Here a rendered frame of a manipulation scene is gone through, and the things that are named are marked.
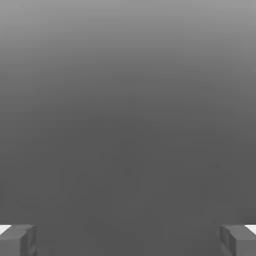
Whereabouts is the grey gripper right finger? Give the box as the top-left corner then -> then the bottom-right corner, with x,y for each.
218,224 -> 256,256

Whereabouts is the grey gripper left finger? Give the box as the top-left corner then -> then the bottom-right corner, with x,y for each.
0,224 -> 38,256

